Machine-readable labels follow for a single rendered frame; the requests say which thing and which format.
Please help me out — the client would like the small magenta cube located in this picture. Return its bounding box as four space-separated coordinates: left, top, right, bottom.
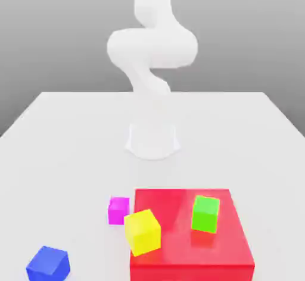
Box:
107 196 130 226

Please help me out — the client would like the small green cube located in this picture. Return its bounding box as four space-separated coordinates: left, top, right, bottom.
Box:
191 195 220 235

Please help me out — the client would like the small yellow cube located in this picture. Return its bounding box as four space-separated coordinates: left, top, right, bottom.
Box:
123 208 162 258

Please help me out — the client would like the small blue cube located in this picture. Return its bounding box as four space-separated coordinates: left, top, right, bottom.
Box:
26 245 71 281

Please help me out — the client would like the large red box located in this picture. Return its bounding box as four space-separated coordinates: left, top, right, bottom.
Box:
129 188 256 281

